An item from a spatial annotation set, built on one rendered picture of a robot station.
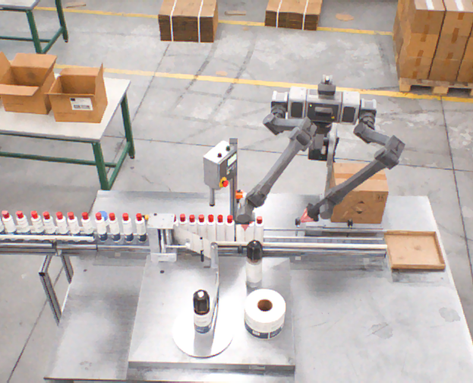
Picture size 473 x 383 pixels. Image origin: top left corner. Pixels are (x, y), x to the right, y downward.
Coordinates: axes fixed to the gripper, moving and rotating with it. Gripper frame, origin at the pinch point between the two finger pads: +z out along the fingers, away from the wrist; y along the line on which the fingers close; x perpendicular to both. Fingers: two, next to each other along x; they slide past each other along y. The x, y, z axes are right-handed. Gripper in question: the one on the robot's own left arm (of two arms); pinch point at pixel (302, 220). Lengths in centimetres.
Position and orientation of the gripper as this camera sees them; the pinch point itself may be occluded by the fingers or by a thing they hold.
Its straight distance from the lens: 326.1
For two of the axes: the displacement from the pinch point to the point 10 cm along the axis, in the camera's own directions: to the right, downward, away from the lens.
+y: -0.3, 6.7, -7.4
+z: -6.5, 5.5, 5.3
